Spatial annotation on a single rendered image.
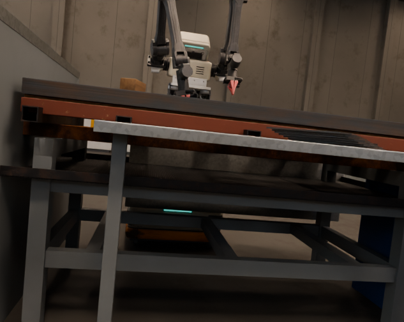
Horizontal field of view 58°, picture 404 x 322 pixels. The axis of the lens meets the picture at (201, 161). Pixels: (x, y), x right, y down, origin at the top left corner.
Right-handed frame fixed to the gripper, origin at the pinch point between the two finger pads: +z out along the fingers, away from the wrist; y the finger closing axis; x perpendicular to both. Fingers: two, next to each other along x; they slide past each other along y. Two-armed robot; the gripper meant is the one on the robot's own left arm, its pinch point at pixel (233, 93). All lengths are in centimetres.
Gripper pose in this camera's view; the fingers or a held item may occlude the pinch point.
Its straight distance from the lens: 212.0
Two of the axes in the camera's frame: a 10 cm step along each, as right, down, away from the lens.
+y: 9.8, 0.9, 1.9
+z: -0.1, 9.2, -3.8
